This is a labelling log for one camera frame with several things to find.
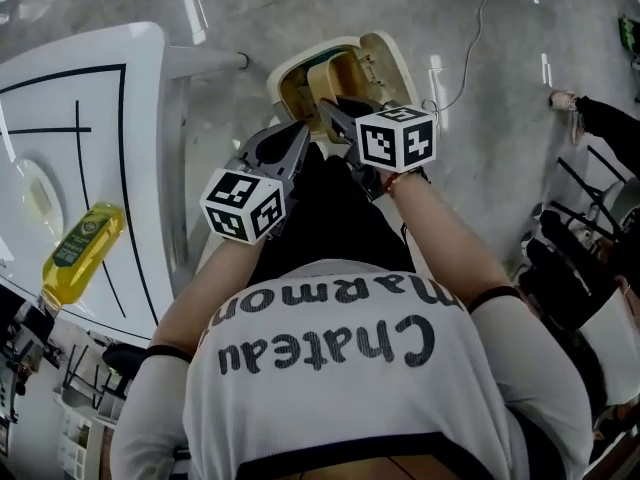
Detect person's left forearm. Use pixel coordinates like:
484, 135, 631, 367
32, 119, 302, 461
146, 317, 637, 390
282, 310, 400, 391
148, 231, 267, 364

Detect clear round plastic container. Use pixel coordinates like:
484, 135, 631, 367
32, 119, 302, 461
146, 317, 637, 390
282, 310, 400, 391
13, 156, 67, 237

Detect person's right forearm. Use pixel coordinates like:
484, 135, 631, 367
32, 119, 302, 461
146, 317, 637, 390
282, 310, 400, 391
385, 167, 522, 315

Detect green and black device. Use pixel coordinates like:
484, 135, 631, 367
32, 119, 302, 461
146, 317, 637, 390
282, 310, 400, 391
617, 13, 640, 59

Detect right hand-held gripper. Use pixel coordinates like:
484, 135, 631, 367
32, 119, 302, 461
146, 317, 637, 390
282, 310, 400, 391
318, 94, 438, 204

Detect black metal stool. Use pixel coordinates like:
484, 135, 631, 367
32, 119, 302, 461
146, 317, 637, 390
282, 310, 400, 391
58, 341, 149, 411

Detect black equipment clutter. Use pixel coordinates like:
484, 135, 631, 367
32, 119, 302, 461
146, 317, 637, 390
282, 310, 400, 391
0, 285, 60, 425

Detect black chair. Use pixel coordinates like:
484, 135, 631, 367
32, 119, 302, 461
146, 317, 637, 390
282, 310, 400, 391
517, 142, 640, 333

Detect white table with black lines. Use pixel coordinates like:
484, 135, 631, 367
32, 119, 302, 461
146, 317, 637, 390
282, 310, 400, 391
0, 21, 250, 343

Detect cream plastic trash bin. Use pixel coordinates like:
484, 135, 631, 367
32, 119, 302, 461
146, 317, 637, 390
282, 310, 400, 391
265, 29, 421, 158

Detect yellow oil bottle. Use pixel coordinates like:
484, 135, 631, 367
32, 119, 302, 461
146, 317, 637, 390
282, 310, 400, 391
38, 200, 125, 315

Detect white floor cable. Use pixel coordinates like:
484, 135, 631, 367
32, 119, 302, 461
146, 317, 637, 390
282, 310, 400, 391
422, 0, 501, 128

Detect white shelf unit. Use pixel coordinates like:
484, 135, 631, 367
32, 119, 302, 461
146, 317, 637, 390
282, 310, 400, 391
53, 392, 122, 480

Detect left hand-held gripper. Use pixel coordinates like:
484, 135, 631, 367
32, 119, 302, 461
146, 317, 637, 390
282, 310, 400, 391
199, 119, 313, 246

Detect person's black trousers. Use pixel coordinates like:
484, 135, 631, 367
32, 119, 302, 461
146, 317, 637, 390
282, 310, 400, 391
247, 140, 417, 285

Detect red string bracelet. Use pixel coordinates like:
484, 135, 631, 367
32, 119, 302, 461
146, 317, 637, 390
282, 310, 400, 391
385, 166, 430, 197

